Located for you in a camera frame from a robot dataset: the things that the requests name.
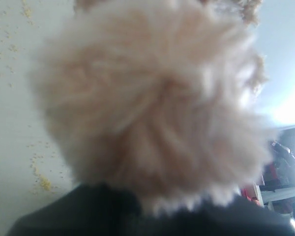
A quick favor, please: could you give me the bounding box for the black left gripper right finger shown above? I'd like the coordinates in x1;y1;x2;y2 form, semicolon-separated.
142;191;295;236

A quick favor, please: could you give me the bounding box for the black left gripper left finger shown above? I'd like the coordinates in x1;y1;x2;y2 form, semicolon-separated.
6;183;143;236

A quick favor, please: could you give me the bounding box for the plush teddy bear striped sweater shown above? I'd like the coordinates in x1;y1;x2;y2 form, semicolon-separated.
28;0;274;215

